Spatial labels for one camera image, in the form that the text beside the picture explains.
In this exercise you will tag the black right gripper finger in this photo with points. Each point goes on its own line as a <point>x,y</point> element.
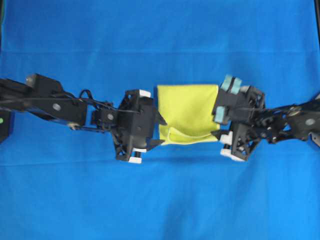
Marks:
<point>218,134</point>

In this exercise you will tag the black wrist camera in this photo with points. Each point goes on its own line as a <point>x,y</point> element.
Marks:
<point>138,117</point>
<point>235,102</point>

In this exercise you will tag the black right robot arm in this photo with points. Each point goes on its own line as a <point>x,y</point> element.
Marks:
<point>250,125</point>

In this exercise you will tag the blue table cloth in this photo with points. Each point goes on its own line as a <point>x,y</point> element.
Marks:
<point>60,184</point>

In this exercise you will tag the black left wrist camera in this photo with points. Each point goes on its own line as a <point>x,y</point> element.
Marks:
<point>138,117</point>

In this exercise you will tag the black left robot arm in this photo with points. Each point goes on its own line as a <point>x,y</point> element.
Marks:
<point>46,98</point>

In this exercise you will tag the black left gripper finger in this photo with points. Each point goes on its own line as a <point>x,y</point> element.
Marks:
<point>158,119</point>
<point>153,143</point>

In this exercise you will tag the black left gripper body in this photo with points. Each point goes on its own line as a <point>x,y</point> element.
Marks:
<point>128,148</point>

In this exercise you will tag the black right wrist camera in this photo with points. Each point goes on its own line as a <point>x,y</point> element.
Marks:
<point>235,102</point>

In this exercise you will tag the yellow-green towel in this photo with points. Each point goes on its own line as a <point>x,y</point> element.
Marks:
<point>187,110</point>

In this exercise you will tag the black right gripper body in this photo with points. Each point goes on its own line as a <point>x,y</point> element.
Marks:
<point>238,142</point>

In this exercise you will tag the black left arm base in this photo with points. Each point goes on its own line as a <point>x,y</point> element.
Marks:
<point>6,124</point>

